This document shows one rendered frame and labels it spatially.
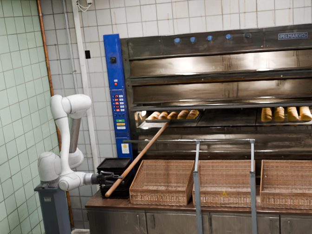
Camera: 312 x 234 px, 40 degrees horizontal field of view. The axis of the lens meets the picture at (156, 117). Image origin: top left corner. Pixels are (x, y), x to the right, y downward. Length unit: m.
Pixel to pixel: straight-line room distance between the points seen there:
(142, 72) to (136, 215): 1.38
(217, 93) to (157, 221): 1.33
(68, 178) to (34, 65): 1.66
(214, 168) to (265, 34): 1.37
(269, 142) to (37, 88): 2.33
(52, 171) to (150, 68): 1.39
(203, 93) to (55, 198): 1.67
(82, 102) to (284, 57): 1.86
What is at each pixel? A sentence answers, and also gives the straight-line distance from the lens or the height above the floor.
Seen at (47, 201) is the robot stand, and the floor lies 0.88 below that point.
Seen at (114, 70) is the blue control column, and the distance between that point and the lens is 4.27.
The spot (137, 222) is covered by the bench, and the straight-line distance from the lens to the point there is 4.13.
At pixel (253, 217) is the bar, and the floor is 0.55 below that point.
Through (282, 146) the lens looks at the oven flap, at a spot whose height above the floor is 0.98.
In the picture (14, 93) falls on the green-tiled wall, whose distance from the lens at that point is 4.07.
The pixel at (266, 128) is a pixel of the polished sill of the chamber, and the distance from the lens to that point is 4.15.
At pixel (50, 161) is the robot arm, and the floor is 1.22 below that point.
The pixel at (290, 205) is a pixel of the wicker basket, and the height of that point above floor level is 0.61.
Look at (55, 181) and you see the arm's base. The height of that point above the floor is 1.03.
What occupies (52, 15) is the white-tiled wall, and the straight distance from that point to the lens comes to 4.52.
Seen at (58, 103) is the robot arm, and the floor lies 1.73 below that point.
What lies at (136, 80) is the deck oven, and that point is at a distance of 4.24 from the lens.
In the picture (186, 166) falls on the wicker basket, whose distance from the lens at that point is 4.31.
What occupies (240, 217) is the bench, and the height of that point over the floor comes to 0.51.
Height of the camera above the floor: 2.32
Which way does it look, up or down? 14 degrees down
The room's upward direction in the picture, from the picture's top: 5 degrees counter-clockwise
